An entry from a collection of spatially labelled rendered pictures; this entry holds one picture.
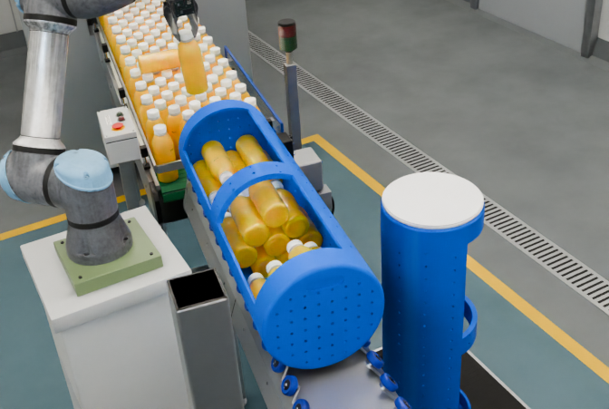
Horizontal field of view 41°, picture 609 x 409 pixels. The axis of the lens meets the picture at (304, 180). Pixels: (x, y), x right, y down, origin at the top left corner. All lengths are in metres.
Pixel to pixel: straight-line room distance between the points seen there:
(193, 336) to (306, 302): 0.83
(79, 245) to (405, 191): 0.92
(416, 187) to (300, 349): 0.70
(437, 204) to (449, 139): 2.47
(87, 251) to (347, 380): 0.65
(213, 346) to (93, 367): 1.03
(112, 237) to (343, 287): 0.53
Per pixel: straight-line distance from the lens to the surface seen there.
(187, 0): 2.35
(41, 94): 1.90
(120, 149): 2.62
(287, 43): 2.89
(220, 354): 0.95
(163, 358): 2.01
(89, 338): 1.90
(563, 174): 4.44
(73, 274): 1.88
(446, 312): 2.34
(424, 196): 2.27
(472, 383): 2.98
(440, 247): 2.19
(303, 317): 1.76
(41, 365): 3.50
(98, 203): 1.83
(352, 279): 1.74
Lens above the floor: 2.27
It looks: 32 degrees down
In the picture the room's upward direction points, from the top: 4 degrees counter-clockwise
